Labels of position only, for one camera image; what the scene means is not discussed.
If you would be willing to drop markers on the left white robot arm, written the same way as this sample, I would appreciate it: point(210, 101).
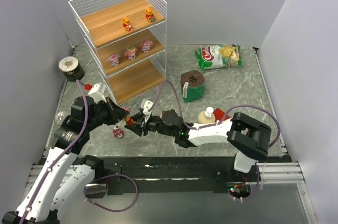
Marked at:
point(49, 197)

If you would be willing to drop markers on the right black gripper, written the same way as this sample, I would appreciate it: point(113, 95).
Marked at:
point(143, 122)

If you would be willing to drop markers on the red flat box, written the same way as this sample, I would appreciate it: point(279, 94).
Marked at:
point(218, 113)

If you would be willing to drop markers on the dark can white lid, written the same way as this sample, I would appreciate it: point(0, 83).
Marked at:
point(71, 68)

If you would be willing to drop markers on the orange bear red shirt toy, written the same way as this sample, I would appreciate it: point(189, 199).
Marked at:
point(126, 24)

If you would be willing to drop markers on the pink bear green hat toy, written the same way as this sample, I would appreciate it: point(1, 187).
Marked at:
point(130, 53)

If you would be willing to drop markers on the pink pig purple bow toy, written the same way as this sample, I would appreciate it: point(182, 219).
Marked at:
point(146, 46)

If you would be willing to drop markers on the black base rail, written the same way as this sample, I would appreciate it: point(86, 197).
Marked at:
point(120, 175)

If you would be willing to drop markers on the silver top drink can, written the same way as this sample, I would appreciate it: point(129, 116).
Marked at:
point(61, 116)

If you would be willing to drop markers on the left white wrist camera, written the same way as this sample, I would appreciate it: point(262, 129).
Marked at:
point(96, 92)

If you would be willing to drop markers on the white wire wooden shelf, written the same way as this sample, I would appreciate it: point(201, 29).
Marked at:
point(101, 25)

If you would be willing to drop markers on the pink blue bear toy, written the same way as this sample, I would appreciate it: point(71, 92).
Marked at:
point(113, 59)

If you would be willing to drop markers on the cream plastic cup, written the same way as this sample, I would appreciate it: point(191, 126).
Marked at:
point(206, 116)

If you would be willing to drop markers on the small orange bear toy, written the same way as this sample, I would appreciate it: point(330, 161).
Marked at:
point(149, 15)

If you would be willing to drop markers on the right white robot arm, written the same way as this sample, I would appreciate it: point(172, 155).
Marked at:
point(249, 136)

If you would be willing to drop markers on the green wrapped brown roll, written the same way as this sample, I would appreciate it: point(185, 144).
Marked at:
point(192, 85)

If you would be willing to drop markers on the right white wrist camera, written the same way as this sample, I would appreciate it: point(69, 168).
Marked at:
point(146, 106)

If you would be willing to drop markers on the pink bear cake toy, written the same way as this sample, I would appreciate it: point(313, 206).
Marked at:
point(118, 132)

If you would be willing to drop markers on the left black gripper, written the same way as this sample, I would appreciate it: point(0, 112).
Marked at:
point(114, 113)

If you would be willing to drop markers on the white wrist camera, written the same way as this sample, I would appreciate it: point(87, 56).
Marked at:
point(146, 106)
point(96, 92)

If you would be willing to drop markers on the green chips bag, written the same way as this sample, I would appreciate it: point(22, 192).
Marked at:
point(218, 56)

